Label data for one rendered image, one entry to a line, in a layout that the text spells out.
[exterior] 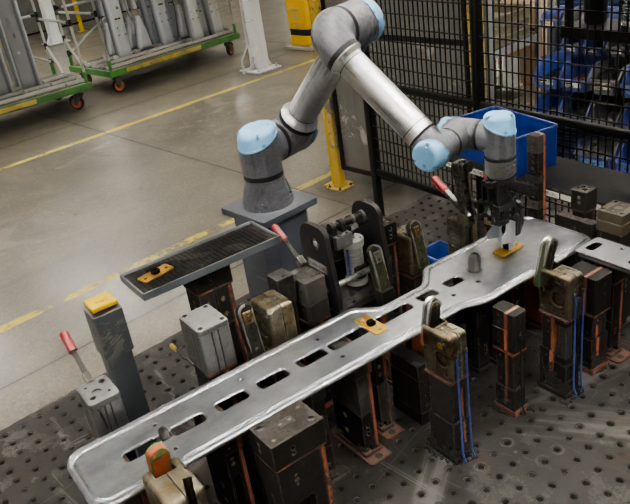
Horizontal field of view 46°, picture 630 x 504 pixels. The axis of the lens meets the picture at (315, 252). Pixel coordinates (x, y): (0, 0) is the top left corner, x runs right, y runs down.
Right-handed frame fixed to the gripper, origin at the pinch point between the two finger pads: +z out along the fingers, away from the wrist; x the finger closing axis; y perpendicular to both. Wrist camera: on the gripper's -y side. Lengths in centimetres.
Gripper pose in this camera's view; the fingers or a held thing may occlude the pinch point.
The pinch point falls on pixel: (508, 243)
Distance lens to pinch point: 197.6
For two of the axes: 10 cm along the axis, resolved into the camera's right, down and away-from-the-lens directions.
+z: 1.4, 8.8, 4.6
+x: 5.8, 3.0, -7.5
